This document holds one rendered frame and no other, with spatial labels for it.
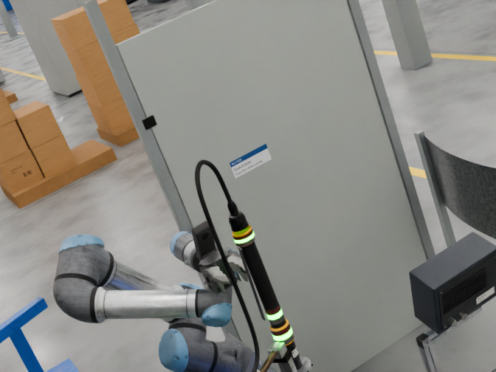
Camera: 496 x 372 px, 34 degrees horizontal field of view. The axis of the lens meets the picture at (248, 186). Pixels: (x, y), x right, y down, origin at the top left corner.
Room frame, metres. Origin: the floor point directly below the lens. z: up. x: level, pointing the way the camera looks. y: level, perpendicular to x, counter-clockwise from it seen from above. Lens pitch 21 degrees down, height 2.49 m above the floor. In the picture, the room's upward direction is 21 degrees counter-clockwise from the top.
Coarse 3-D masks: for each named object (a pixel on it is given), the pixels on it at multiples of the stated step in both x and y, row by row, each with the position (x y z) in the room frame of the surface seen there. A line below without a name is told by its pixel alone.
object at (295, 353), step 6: (228, 204) 1.54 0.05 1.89; (234, 204) 1.54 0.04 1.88; (234, 210) 1.54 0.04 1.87; (234, 216) 1.54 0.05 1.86; (240, 216) 1.54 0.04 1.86; (234, 222) 1.53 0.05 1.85; (240, 222) 1.53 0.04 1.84; (246, 222) 1.54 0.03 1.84; (234, 228) 1.53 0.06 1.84; (240, 228) 1.53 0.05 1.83; (288, 348) 1.53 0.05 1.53; (294, 348) 1.54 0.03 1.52; (294, 354) 1.53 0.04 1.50; (294, 360) 1.53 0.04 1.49; (300, 360) 1.54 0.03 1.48; (300, 366) 1.54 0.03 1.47
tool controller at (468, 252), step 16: (464, 240) 2.17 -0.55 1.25; (480, 240) 2.16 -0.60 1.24; (448, 256) 2.13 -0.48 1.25; (464, 256) 2.11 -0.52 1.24; (480, 256) 2.09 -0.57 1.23; (416, 272) 2.10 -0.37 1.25; (432, 272) 2.08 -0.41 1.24; (448, 272) 2.06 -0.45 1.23; (464, 272) 2.06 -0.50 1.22; (480, 272) 2.09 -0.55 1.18; (416, 288) 2.10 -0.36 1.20; (432, 288) 2.03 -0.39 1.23; (448, 288) 2.04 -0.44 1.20; (464, 288) 2.06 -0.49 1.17; (480, 288) 2.10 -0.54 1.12; (416, 304) 2.12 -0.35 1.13; (432, 304) 2.04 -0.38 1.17; (448, 304) 2.05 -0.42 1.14; (464, 304) 2.08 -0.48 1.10; (480, 304) 2.12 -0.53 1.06; (432, 320) 2.07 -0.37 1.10; (448, 320) 2.06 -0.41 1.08
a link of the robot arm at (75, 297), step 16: (64, 288) 1.97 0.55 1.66; (80, 288) 1.97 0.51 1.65; (96, 288) 1.97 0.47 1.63; (64, 304) 1.96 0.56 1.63; (80, 304) 1.94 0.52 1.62; (96, 304) 1.93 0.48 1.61; (112, 304) 1.93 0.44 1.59; (128, 304) 1.92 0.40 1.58; (144, 304) 1.91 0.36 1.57; (160, 304) 1.90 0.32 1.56; (176, 304) 1.89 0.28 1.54; (192, 304) 1.88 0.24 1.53; (208, 304) 1.87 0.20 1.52; (224, 304) 1.86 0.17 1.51; (80, 320) 1.95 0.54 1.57; (96, 320) 1.93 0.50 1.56; (208, 320) 1.85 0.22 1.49; (224, 320) 1.84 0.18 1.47
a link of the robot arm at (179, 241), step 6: (180, 234) 2.00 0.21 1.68; (186, 234) 1.98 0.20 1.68; (174, 240) 1.99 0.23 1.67; (180, 240) 1.96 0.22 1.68; (186, 240) 1.94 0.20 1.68; (192, 240) 1.93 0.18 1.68; (174, 246) 1.97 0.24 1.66; (180, 246) 1.94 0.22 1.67; (186, 246) 1.92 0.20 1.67; (174, 252) 1.97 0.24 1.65; (180, 252) 1.93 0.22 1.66; (180, 258) 1.94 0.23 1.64
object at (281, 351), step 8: (272, 344) 1.53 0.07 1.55; (280, 344) 1.52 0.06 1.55; (280, 352) 1.50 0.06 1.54; (288, 352) 1.51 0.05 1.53; (280, 360) 1.50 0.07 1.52; (288, 360) 1.50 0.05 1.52; (304, 360) 1.56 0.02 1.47; (280, 368) 1.52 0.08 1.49; (288, 368) 1.51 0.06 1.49; (296, 368) 1.52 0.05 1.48; (304, 368) 1.53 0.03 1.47
